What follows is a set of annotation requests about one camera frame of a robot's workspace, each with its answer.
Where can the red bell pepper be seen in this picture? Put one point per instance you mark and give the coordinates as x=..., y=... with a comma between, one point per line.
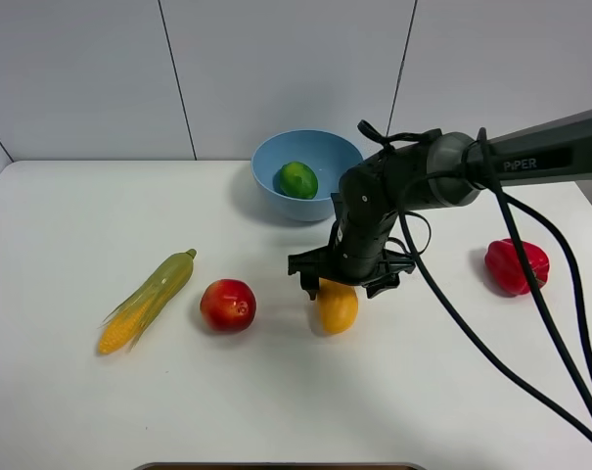
x=502, y=263

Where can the blue plastic bowl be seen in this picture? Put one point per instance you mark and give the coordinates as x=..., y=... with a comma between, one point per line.
x=328, y=155

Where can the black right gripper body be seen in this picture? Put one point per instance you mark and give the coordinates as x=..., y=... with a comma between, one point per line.
x=356, y=253

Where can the corn cob with husk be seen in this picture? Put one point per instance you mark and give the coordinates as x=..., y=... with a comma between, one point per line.
x=129, y=321

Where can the yellow mango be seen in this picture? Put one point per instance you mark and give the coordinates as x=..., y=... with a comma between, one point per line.
x=337, y=306

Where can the green lime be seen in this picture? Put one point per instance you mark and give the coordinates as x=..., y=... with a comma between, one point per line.
x=298, y=180

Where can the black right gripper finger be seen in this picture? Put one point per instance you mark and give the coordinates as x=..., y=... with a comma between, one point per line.
x=310, y=284
x=385, y=283

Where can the red apple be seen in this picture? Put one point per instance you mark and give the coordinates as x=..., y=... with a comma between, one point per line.
x=228, y=306

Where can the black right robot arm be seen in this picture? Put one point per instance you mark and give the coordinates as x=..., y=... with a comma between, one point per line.
x=426, y=171

